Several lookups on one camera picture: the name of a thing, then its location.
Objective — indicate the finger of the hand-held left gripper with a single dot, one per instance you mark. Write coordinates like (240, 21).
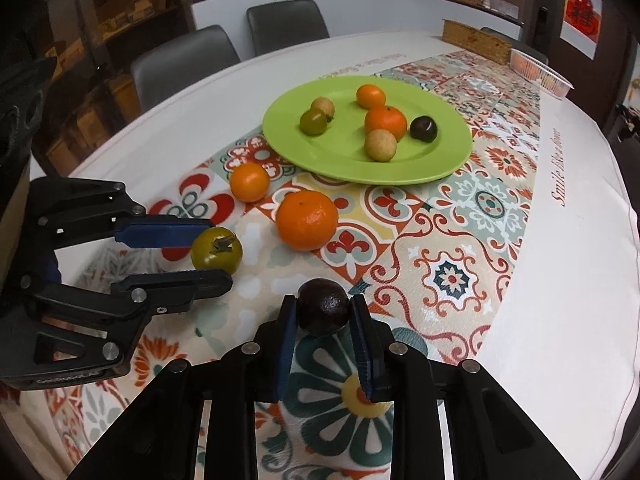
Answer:
(160, 232)
(170, 287)

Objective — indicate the white tablecloth with patterned centre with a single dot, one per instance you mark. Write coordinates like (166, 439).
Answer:
(550, 285)

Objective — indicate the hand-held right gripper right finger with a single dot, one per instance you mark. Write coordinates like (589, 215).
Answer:
(361, 345)

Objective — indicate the wooden box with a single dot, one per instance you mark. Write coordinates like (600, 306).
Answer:
(475, 40)

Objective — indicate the white kitchen counter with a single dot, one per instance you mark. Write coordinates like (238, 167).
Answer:
(350, 5)

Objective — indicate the pile of bags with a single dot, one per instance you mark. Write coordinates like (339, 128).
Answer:
(629, 120)

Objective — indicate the white plastic basket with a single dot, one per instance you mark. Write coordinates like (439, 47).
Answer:
(542, 74)

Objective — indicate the small orange mandarin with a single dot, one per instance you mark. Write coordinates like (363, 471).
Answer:
(249, 181)

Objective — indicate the red and white door poster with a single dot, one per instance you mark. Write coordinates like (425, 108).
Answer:
(581, 15)

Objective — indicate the dark wooden display cabinet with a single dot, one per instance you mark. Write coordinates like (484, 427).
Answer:
(115, 25)

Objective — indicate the dark purple passion fruit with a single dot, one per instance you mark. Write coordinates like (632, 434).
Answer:
(323, 306)
(424, 129)

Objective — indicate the green tomato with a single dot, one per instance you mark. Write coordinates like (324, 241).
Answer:
(216, 250)
(314, 121)

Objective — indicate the green plate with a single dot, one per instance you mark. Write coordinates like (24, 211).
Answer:
(345, 157)

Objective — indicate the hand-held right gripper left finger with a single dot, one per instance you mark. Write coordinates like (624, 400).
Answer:
(286, 345)

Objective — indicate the large orange mandarin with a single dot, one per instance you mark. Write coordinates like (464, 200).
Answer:
(385, 122)
(306, 220)

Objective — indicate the small tan longan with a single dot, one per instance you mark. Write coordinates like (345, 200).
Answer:
(322, 106)

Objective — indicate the brown door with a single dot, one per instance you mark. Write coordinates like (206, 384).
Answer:
(575, 75)

